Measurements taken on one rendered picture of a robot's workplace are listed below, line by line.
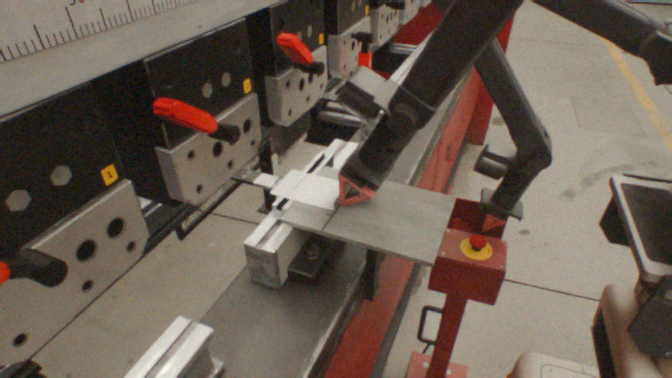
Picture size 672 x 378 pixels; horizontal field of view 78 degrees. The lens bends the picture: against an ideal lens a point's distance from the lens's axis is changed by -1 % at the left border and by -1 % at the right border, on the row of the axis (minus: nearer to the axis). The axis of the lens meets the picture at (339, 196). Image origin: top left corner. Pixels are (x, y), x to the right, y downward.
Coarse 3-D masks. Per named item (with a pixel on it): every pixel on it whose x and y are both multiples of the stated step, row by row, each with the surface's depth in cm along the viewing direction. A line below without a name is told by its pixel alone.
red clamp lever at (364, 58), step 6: (354, 36) 72; (360, 36) 72; (366, 36) 71; (372, 36) 71; (366, 42) 72; (372, 42) 72; (366, 48) 73; (360, 54) 74; (366, 54) 73; (360, 60) 74; (366, 60) 74; (366, 66) 74
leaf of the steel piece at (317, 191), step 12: (312, 180) 79; (324, 180) 79; (336, 180) 79; (300, 192) 76; (312, 192) 76; (324, 192) 76; (336, 192) 76; (348, 192) 76; (312, 204) 73; (324, 204) 73; (336, 204) 72
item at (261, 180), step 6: (240, 174) 80; (246, 174) 80; (252, 174) 80; (258, 174) 80; (264, 174) 80; (240, 180) 79; (246, 180) 79; (252, 180) 79; (258, 180) 79; (264, 180) 79; (270, 180) 79; (276, 180) 79; (258, 186) 78; (264, 186) 77; (270, 186) 77; (276, 186) 78
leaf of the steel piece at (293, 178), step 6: (288, 174) 81; (294, 174) 81; (300, 174) 81; (306, 174) 81; (282, 180) 79; (288, 180) 79; (294, 180) 79; (300, 180) 79; (282, 186) 77; (288, 186) 77; (294, 186) 77; (270, 192) 76; (276, 192) 76; (282, 192) 76; (288, 192) 76
